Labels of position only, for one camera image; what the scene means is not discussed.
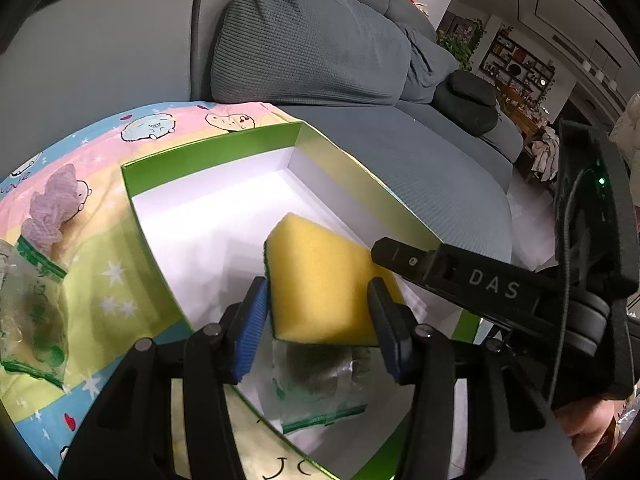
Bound large grey sofa cushion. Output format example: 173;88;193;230
212;0;413;107

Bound person's right forearm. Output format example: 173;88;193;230
552;396;623;466

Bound green cardboard box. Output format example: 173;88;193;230
121;121;493;480

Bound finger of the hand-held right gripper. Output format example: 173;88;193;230
371;236;572;335

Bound pastel printed blanket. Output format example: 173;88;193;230
0;101;351;480

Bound grey sofa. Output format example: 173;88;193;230
0;0;523;271

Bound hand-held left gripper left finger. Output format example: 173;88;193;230
59;276;271;480

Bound yellow green scouring sponge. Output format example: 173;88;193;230
263;212;406;348

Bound clothes on chair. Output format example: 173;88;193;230
530;127;561;181

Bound clear zip bag with scourer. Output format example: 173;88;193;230
0;237;71;391
260;340;373;436

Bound green houseplant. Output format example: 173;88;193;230
435;17;486;72

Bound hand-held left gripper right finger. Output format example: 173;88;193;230
367;277;586;480

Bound dark grey cushion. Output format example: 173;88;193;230
432;70;501;136

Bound black cable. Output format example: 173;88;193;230
547;167;601;411

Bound dark wall shelf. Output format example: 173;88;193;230
480;30;557;102

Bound purple mesh bath pouf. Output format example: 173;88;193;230
22;164;83;256

